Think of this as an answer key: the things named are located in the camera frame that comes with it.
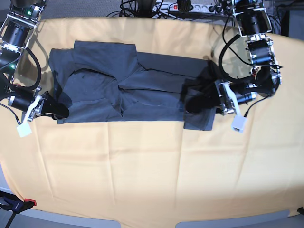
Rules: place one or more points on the white power strip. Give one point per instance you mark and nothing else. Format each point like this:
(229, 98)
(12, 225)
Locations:
(195, 9)

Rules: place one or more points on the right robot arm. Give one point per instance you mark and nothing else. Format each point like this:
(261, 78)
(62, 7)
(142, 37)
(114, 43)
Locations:
(16, 32)

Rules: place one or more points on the blue-grey T-shirt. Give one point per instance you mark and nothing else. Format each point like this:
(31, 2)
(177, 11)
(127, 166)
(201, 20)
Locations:
(110, 82)

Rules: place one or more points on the yellow table cloth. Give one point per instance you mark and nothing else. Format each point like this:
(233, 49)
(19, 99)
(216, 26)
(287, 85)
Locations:
(157, 174)

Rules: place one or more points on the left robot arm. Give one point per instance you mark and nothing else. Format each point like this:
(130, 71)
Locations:
(253, 24)

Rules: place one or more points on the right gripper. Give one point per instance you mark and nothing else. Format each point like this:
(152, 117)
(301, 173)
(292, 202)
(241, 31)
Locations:
(47, 106)

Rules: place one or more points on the black clamp at right edge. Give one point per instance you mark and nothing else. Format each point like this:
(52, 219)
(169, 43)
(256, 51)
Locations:
(300, 210)

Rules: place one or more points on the blue red table clamp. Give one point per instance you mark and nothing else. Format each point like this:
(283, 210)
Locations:
(10, 202)

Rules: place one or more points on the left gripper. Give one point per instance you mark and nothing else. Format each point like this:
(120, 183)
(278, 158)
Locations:
(225, 99)

